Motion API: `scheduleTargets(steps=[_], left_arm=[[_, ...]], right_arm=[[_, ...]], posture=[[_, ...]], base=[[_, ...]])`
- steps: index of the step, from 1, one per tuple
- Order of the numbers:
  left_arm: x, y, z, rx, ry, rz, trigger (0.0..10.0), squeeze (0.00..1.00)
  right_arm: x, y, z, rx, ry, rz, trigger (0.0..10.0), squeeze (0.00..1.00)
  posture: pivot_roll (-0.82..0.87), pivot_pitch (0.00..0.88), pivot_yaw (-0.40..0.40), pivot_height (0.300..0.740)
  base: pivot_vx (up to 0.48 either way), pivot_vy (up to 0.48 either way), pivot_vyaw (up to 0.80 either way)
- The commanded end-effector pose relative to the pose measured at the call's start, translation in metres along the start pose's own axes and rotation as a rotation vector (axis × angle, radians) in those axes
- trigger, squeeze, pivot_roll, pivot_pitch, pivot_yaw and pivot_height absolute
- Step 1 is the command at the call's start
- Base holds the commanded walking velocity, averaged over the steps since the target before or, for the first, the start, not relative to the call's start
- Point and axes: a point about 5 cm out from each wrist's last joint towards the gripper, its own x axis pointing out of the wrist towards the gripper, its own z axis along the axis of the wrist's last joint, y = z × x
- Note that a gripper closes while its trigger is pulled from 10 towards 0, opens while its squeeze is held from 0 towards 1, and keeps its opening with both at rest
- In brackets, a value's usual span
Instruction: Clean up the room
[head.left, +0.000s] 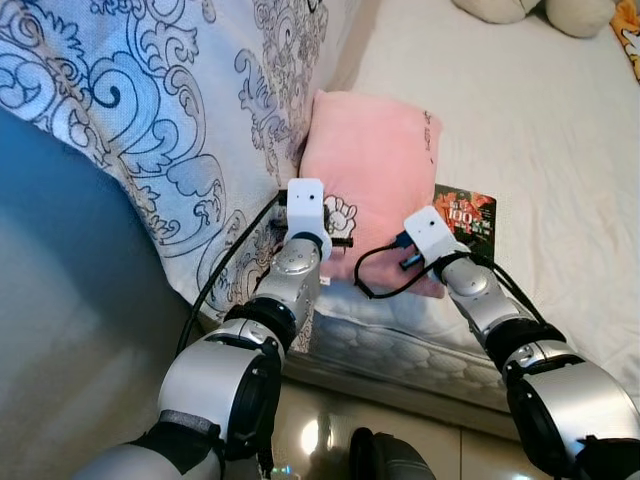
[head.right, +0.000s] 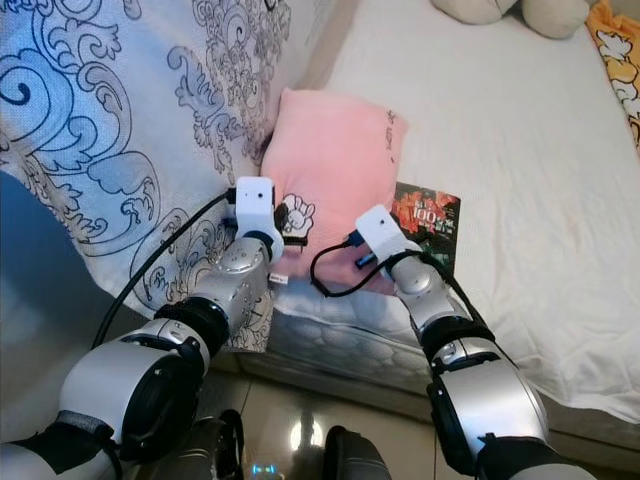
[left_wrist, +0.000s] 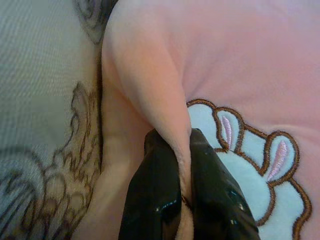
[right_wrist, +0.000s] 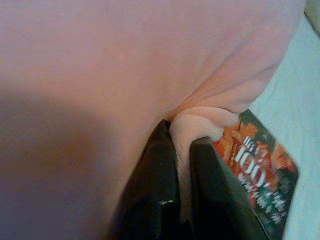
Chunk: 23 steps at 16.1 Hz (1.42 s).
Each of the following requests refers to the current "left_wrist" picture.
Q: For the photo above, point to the grey ornament print quilt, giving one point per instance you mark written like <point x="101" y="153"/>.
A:
<point x="37" y="75"/>

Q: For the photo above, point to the pink pillow with embroidered sheep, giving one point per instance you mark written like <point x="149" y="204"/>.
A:
<point x="225" y="50"/>

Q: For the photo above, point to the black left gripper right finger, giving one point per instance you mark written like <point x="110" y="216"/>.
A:
<point x="212" y="200"/>

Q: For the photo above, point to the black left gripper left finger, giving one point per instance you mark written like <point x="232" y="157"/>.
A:
<point x="152" y="195"/>

